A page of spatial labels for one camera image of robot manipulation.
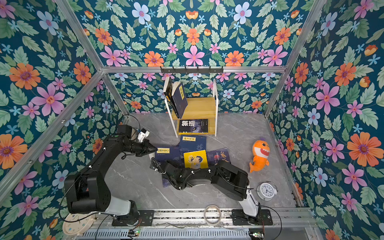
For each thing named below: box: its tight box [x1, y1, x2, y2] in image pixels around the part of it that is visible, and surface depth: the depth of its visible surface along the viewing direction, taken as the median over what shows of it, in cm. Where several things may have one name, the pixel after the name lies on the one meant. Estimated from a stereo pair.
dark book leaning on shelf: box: [163, 75, 179, 119], surface depth 81 cm
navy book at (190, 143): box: [179, 134, 207, 155], surface depth 103 cm
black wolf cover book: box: [178, 119, 209, 135], surface depth 107 cm
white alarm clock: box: [256, 181, 278, 201], surface depth 80 cm
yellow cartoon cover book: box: [183, 149, 209, 169], surface depth 92 cm
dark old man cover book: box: [206, 147, 231, 168], surface depth 96 cm
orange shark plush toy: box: [249, 137, 271, 173], surface depth 91 cm
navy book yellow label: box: [172, 81, 188, 119], surface depth 84 cm
